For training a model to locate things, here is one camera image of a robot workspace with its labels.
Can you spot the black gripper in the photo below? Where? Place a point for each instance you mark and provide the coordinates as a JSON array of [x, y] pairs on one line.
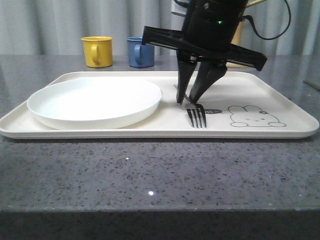
[[206, 35]]

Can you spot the silver metal fork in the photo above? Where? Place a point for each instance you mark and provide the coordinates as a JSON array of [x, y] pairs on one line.
[[196, 114]]

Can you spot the white round plate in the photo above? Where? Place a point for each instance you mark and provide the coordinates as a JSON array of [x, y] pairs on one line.
[[89, 103]]

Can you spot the silver metal chopstick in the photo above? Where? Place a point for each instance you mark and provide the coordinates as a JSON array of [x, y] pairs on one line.
[[314, 83]]

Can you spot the wooden mug tree stand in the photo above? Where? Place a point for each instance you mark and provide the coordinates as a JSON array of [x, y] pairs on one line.
[[237, 36]]

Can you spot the cream rabbit serving tray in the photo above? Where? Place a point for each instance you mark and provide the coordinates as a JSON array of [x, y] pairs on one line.
[[239, 105]]

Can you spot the blue enamel mug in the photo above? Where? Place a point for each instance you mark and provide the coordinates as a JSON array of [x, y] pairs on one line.
[[140, 55]]

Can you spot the yellow enamel mug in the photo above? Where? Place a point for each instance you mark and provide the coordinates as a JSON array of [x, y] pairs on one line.
[[98, 51]]

